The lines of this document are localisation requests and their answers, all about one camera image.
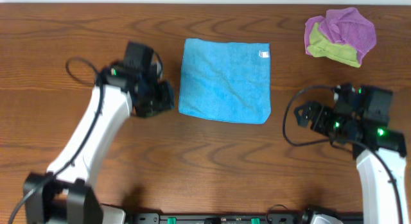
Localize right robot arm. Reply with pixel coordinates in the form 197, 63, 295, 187
293, 101, 410, 223

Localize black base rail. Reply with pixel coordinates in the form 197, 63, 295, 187
99, 203, 363, 224

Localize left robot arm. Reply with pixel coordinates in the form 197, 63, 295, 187
19, 65, 174, 223

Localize green microfiber cloth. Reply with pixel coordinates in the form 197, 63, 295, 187
306, 22, 361, 67

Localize blue microfiber cloth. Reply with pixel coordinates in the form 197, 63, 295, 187
179, 39, 271, 125

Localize purple microfiber cloth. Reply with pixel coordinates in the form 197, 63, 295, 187
304, 7, 376, 65

